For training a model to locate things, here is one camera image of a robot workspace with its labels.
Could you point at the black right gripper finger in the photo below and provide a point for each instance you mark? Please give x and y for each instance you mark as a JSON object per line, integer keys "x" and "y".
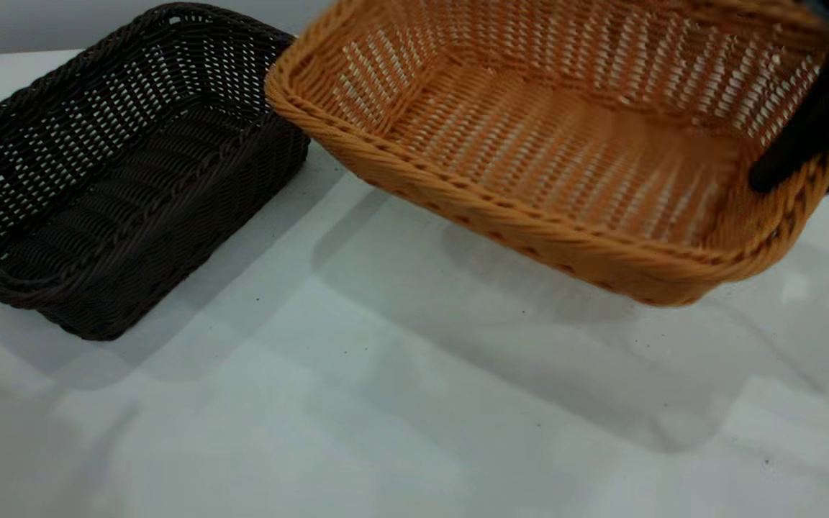
{"x": 810, "y": 140}

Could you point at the orange woven wicker basket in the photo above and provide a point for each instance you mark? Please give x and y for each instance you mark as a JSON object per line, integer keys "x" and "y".
{"x": 529, "y": 144}

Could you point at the black woven wicker basket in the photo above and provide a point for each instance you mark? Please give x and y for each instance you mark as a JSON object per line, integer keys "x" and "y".
{"x": 134, "y": 216}

